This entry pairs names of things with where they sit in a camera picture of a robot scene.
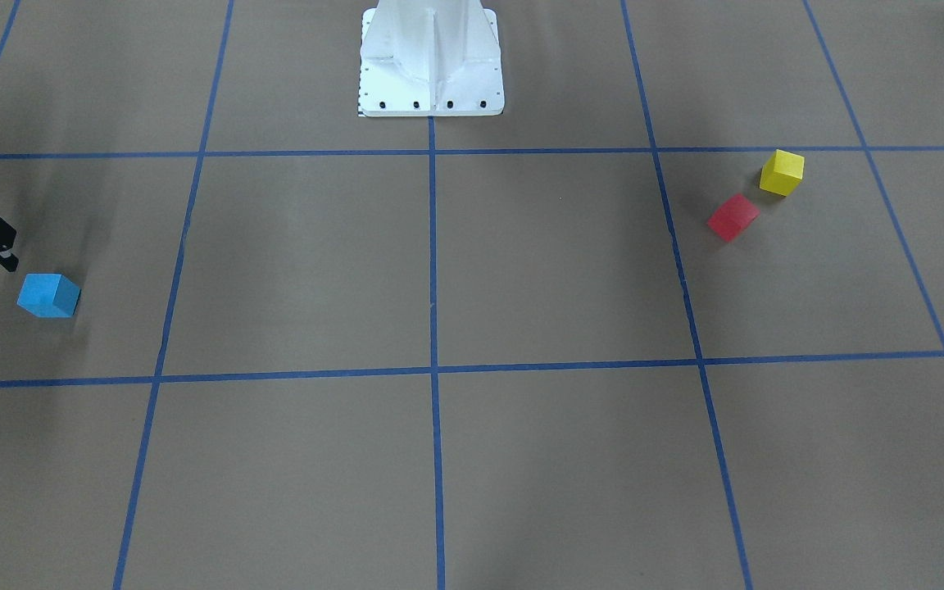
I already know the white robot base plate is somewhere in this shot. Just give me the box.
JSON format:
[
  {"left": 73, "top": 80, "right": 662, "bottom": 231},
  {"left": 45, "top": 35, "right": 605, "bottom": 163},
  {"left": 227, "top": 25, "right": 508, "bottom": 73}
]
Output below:
[{"left": 357, "top": 1, "right": 506, "bottom": 117}]

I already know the blue cube block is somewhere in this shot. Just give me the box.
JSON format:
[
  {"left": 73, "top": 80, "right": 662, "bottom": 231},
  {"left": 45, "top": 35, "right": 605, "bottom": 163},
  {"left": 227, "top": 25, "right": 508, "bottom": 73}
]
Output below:
[{"left": 16, "top": 273, "right": 82, "bottom": 319}]

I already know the yellow cube block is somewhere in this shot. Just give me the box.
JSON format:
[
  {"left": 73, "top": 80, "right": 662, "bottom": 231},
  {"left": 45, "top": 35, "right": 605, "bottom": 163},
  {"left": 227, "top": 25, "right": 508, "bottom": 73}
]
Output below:
[{"left": 758, "top": 149, "right": 806, "bottom": 197}]

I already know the red cube block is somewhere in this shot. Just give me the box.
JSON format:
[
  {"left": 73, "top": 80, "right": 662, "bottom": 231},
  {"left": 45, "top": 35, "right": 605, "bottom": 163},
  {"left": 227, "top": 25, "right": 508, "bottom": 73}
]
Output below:
[{"left": 706, "top": 193, "right": 760, "bottom": 243}]

